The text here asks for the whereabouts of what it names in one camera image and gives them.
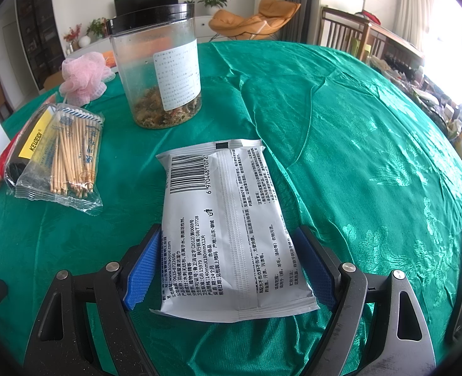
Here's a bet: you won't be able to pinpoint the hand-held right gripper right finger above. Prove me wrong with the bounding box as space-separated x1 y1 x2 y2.
294 225 437 376

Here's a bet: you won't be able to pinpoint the pink bath pouf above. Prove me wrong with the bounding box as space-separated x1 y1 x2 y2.
59 52 115 106

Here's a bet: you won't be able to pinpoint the red packet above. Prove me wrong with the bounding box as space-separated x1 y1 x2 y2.
0 131 24 192

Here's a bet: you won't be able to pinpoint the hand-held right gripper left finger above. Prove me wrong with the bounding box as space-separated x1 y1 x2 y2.
25 223 165 376

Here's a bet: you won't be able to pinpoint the clear jar with black lid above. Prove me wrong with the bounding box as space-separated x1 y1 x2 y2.
106 3 203 130

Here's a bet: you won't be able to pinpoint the red flowers in vase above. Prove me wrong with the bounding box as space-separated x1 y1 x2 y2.
63 23 83 53

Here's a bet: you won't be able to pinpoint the green tablecloth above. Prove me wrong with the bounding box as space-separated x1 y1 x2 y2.
0 39 462 376

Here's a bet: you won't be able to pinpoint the green houseplant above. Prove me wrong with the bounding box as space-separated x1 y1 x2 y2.
86 18 108 40

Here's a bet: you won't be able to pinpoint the white wipes packet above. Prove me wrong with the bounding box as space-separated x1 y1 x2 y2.
150 139 321 324

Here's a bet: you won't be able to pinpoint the white television cabinet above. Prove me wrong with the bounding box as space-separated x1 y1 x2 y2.
195 13 216 44

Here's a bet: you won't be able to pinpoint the clear toothpick packet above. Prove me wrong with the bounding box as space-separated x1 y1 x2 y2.
15 103 105 216

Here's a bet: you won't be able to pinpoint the black and yellow packet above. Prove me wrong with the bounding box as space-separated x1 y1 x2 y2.
4 106 57 186

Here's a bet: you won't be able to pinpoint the grey curtain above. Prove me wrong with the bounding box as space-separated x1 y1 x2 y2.
285 0 323 44

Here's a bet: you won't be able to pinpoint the pile of mixed clutter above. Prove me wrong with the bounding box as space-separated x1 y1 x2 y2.
368 53 462 161

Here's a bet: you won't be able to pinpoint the dark wooden armchair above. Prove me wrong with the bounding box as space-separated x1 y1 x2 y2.
319 6 373 61

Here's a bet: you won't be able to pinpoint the orange lounge chair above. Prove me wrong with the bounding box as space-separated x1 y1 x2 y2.
208 0 301 42

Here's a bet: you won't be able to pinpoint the dark glass display cabinet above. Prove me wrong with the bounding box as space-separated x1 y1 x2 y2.
15 0 65 91

